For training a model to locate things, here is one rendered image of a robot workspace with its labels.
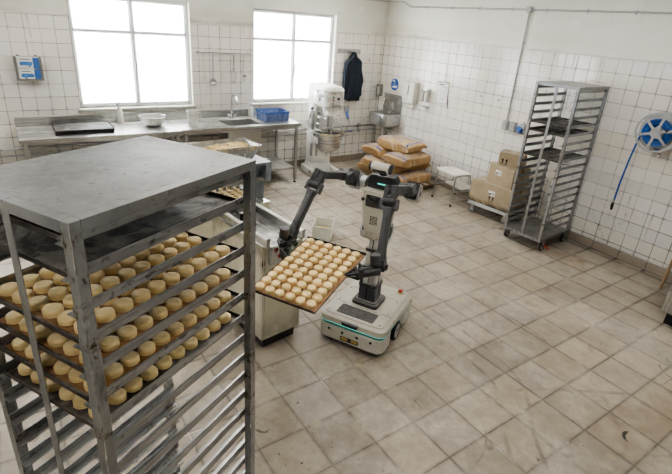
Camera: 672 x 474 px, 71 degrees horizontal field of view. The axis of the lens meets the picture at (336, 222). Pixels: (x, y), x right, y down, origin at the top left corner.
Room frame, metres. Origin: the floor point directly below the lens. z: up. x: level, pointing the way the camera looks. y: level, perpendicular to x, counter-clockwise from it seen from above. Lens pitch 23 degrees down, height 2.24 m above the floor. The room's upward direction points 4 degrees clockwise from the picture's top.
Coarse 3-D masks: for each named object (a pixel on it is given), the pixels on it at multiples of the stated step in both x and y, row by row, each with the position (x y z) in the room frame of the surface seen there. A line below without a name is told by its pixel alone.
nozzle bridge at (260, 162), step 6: (258, 156) 3.77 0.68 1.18; (258, 162) 3.60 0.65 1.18; (264, 162) 3.61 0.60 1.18; (270, 162) 3.65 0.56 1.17; (258, 168) 3.67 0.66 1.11; (264, 168) 3.64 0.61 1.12; (270, 168) 3.65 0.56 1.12; (258, 174) 3.67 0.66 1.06; (264, 174) 3.64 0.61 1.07; (270, 174) 3.65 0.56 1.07; (240, 180) 3.51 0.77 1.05; (258, 180) 3.61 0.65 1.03; (270, 180) 3.65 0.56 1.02; (258, 186) 3.72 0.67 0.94; (258, 192) 3.72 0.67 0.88
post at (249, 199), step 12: (252, 168) 1.43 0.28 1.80; (252, 180) 1.43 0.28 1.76; (252, 192) 1.43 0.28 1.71; (252, 204) 1.43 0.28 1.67; (252, 216) 1.43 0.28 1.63; (252, 228) 1.43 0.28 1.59; (252, 240) 1.43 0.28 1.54; (252, 252) 1.43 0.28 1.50; (252, 264) 1.43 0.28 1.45; (252, 276) 1.43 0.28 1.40; (252, 288) 1.43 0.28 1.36; (252, 300) 1.43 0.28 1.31; (252, 312) 1.43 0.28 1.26; (252, 324) 1.43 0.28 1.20; (252, 336) 1.43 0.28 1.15; (252, 348) 1.43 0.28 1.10; (252, 360) 1.43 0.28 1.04; (252, 372) 1.43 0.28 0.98; (252, 384) 1.43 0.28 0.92; (252, 396) 1.43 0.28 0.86; (252, 408) 1.43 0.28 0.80; (252, 420) 1.43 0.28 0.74; (252, 432) 1.43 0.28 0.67; (252, 444) 1.43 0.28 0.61; (252, 456) 1.43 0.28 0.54; (252, 468) 1.43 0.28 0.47
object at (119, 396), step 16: (224, 320) 1.40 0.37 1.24; (192, 336) 1.29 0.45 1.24; (208, 336) 1.31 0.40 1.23; (176, 352) 1.20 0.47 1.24; (160, 368) 1.14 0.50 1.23; (48, 384) 1.02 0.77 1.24; (128, 384) 1.05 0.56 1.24; (64, 400) 0.99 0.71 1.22; (80, 400) 0.98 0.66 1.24; (112, 400) 0.99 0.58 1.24
